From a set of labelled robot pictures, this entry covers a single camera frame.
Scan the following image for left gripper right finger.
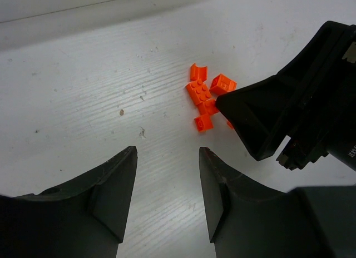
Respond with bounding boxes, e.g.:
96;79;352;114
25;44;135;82
199;147;355;257

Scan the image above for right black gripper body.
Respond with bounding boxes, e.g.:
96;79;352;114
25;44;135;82
277;21;355;170

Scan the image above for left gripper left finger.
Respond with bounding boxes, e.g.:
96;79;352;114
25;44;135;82
1;146;137;257

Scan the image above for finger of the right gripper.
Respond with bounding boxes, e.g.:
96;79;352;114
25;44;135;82
216;75;295;161

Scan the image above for orange lego piece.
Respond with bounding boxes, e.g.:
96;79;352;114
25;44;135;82
194;114;214;132
190;63;208;82
227;121;234;129
185;80;212;106
197;99;219;116
209;74;237;96

